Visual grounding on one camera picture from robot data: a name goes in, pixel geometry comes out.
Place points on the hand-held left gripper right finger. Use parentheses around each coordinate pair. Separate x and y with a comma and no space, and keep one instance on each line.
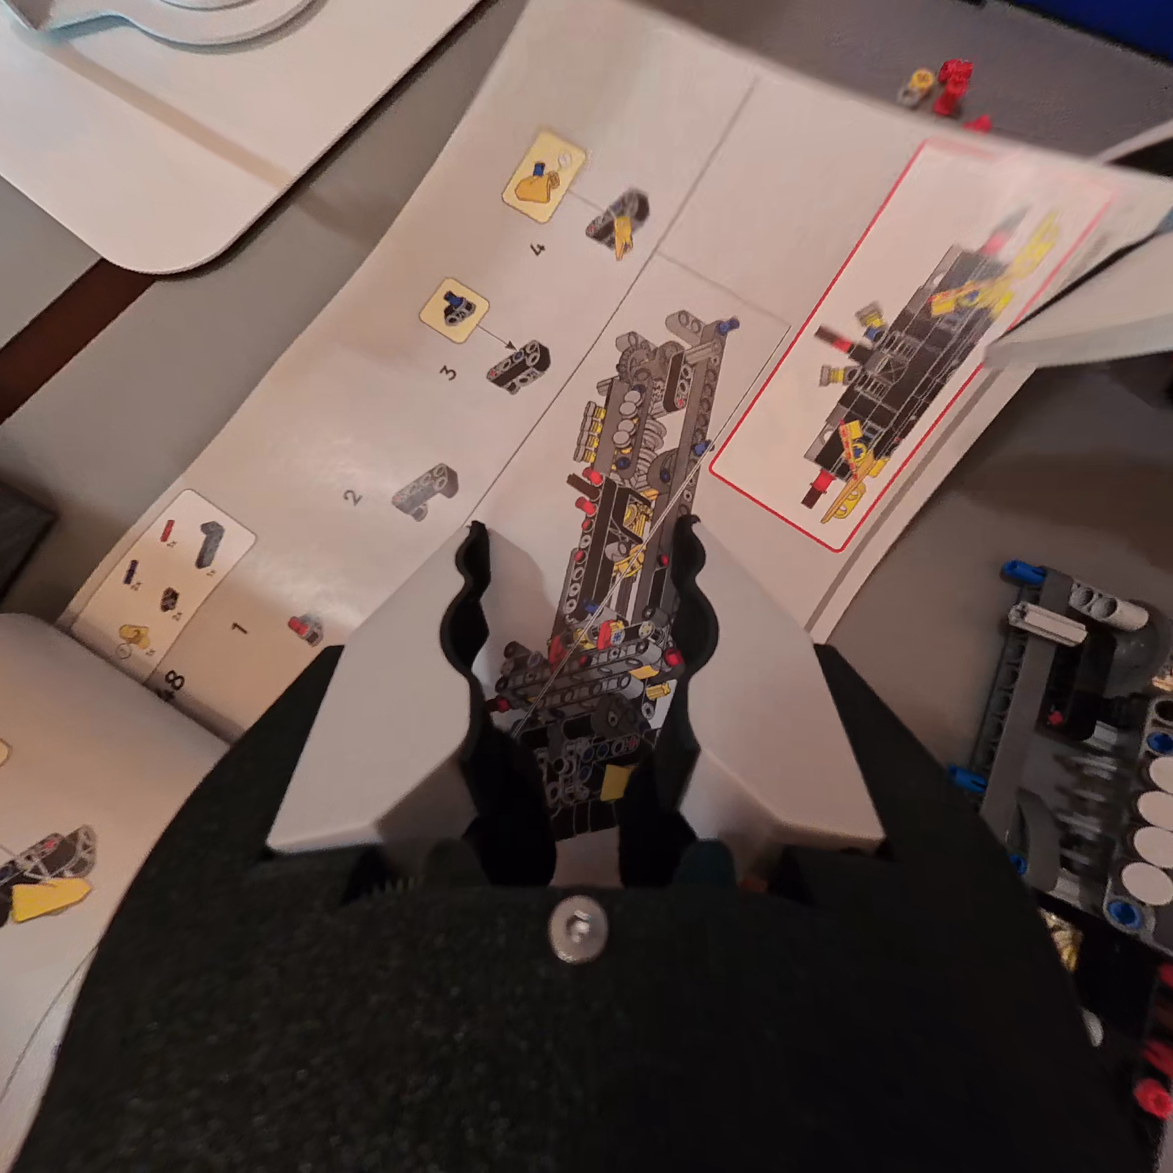
(779,733)

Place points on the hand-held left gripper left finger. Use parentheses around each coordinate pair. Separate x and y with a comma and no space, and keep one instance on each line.
(365,733)

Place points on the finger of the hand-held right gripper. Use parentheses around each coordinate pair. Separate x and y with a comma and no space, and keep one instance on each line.
(1099,320)

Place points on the partly built lego chassis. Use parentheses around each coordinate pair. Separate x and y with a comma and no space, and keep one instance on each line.
(1080,733)

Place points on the small red yellow lego cluster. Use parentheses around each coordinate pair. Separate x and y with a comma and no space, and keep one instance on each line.
(944,87)

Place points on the lego instruction booklet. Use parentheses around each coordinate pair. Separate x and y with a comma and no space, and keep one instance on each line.
(365,412)

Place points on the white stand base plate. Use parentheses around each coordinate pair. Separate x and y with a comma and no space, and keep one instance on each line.
(164,137)

